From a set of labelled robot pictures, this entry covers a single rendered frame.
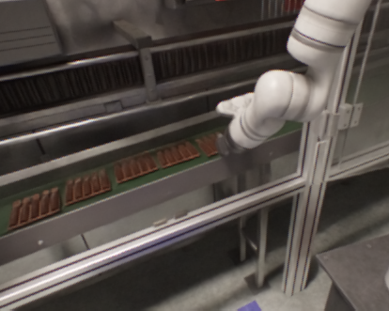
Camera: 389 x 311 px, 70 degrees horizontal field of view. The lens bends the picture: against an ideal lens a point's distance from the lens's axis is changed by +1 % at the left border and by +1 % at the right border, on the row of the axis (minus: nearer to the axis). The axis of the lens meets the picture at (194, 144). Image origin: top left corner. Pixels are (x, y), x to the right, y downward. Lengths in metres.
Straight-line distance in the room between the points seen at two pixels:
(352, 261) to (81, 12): 0.94
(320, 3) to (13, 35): 0.51
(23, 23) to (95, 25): 0.35
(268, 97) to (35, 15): 0.44
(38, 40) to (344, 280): 0.76
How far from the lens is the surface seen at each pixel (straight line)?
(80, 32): 0.94
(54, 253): 1.12
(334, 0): 0.38
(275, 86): 0.40
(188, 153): 0.72
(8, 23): 0.63
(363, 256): 0.74
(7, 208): 0.81
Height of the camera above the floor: 1.11
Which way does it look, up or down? 32 degrees down
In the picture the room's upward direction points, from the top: 6 degrees counter-clockwise
